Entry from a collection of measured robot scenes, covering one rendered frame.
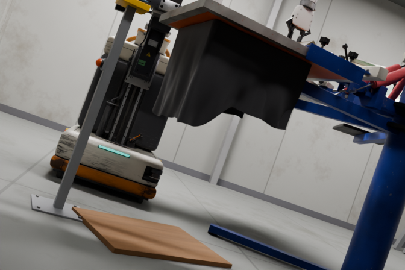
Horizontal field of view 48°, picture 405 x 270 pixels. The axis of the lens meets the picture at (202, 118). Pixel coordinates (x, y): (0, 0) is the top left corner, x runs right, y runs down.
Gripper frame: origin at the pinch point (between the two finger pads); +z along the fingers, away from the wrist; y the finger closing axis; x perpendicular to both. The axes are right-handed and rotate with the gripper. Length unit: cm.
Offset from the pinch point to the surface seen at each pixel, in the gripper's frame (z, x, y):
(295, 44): 11.0, 29.8, 15.5
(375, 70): 5.6, 32.4, -24.5
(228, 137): 55, -296, -131
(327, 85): 4, -43, -57
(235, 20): 13, 30, 43
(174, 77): 39, -3, 48
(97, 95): 58, -8, 75
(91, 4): -30, -346, 65
